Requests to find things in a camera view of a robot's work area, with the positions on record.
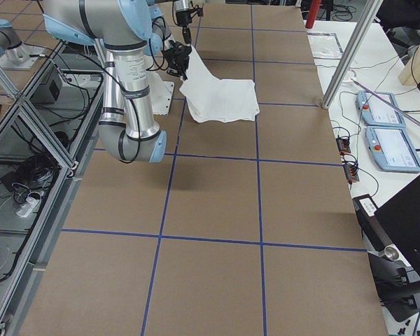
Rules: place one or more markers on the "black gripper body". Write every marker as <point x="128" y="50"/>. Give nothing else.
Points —
<point x="175" y="56"/>
<point x="182" y="17"/>

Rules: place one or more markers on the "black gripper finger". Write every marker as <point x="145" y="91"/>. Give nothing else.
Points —
<point x="182" y="70"/>
<point x="187" y="36"/>

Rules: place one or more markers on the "white long-sleeve printed shirt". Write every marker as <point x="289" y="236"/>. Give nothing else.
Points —
<point x="212" y="99"/>

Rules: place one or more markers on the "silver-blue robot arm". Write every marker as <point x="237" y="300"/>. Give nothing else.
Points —
<point x="0" y="38"/>
<point x="127" y="127"/>

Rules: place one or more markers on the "red cylinder object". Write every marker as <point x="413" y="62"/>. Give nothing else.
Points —
<point x="313" y="12"/>

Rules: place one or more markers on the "clear plastic bag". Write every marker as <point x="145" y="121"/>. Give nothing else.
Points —
<point x="325" y="45"/>

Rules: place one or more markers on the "upper orange circuit board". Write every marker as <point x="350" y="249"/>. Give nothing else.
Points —
<point x="343" y="145"/>

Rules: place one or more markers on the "orange circuit board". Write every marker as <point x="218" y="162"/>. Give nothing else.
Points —
<point x="343" y="145"/>
<point x="351" y="174"/>

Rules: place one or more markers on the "lower orange circuit board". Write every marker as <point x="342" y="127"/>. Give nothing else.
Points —
<point x="351" y="174"/>

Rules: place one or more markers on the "upper blue teach pendant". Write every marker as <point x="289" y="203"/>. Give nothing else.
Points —
<point x="375" y="112"/>

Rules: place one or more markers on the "blue teach pendant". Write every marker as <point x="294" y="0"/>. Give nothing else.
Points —
<point x="375" y="112"/>
<point x="392" y="149"/>

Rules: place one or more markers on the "lower blue teach pendant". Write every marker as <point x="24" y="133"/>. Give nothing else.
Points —
<point x="392" y="149"/>

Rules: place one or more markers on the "black box white label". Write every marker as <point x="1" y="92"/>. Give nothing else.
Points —
<point x="365" y="208"/>

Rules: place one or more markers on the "black laptop computer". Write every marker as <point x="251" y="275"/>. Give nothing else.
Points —
<point x="400" y="219"/>

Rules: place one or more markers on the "aluminium frame post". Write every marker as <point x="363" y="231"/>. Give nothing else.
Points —
<point x="359" y="32"/>

